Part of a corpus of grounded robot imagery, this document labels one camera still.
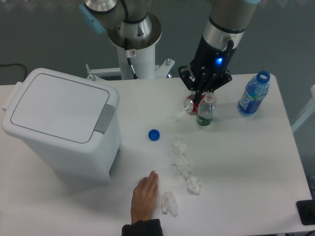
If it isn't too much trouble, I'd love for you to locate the crumpled tissue top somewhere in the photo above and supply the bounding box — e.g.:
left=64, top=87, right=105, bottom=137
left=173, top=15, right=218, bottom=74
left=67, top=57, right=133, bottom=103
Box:
left=173, top=140, right=187, bottom=156

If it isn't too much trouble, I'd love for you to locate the person's bare hand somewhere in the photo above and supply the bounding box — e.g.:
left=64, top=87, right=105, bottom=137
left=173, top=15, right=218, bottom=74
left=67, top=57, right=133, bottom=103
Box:
left=130, top=171, right=158, bottom=224

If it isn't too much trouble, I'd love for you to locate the white trash can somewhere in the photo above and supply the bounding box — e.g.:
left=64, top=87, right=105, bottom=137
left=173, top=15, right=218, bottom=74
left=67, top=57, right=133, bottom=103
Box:
left=1, top=68, right=122, bottom=186

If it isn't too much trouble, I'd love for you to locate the crushed red soda can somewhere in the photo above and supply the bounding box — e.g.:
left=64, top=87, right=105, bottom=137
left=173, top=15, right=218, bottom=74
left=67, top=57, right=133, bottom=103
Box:
left=184, top=91, right=211, bottom=116

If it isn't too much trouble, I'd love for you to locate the white frame at right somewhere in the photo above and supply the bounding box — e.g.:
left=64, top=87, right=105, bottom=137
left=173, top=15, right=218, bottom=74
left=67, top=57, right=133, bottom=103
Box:
left=291, top=85, right=315, bottom=133

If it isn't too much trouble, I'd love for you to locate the tissue bottom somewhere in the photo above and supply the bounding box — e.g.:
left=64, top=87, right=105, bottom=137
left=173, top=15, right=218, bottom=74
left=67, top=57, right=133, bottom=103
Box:
left=161, top=191, right=178, bottom=217

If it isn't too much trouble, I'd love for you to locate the black device at edge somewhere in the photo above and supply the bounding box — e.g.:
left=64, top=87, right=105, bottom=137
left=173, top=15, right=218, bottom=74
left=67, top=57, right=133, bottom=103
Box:
left=296, top=200, right=315, bottom=226

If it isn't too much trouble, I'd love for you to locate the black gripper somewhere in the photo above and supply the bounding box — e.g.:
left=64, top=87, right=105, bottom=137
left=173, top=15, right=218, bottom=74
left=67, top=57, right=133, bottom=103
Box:
left=178, top=36, right=236, bottom=104

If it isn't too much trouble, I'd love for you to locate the large blue water bottle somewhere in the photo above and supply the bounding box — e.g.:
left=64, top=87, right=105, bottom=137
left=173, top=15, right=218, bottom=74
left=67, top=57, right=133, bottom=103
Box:
left=237, top=70, right=270, bottom=116

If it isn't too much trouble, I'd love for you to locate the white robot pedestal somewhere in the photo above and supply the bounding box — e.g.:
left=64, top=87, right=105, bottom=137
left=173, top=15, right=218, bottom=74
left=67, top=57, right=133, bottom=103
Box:
left=86, top=45, right=175, bottom=81

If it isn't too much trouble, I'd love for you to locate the black floor cable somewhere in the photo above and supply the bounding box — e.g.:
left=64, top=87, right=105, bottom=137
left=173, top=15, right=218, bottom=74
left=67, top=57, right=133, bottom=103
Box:
left=0, top=63, right=27, bottom=82

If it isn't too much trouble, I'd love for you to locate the dark sleeved forearm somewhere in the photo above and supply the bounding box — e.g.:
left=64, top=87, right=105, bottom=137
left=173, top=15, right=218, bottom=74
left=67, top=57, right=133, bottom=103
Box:
left=122, top=219, right=163, bottom=236

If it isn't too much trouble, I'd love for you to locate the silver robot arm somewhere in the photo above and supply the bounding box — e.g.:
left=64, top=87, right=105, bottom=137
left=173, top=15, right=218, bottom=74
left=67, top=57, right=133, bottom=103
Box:
left=79, top=0, right=258, bottom=105

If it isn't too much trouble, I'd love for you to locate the small clear green-label bottle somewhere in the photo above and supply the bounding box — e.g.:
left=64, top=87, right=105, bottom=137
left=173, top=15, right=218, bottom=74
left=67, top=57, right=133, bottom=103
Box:
left=196, top=92, right=215, bottom=126

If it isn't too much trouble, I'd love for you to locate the tissue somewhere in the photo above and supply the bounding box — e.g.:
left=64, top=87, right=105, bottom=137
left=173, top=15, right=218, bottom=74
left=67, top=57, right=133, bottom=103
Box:
left=173, top=140, right=187, bottom=156
left=136, top=177, right=147, bottom=185
left=161, top=191, right=178, bottom=217
left=186, top=176, right=201, bottom=196
left=172, top=155, right=190, bottom=179

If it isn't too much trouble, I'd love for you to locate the blue bottle cap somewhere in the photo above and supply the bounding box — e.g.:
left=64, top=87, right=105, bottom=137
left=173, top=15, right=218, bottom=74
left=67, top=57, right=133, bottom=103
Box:
left=148, top=129, right=160, bottom=142

